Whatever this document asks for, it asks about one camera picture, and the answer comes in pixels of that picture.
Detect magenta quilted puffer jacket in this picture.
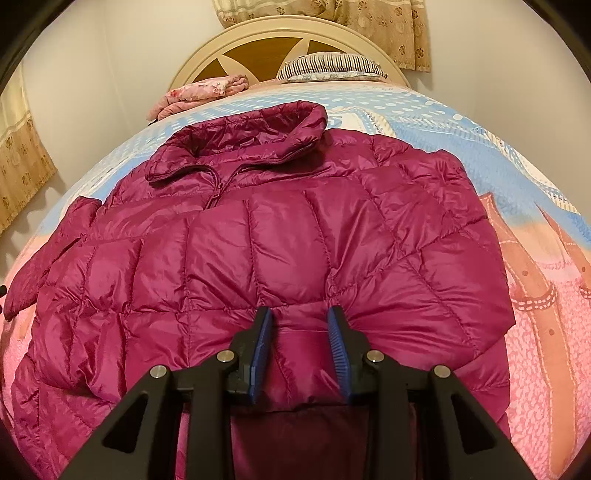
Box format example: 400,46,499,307
4,100,517,480

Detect light floral pillow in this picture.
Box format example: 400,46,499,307
286,69,385,85

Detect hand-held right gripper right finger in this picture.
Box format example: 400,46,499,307
325,305,532,480

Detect striped pillow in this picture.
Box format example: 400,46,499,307
276,52,389,81

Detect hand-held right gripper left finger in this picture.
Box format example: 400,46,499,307
60,307,275,480

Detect beige floral curtain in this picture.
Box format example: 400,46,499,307
0,65,58,236
211,0,432,73

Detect folded pink floral cloth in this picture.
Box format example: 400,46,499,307
148,76,250,121

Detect cream wooden headboard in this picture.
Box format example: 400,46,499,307
168,15,411,93

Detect printed blue pink blanket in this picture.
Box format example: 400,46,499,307
0,78,591,480

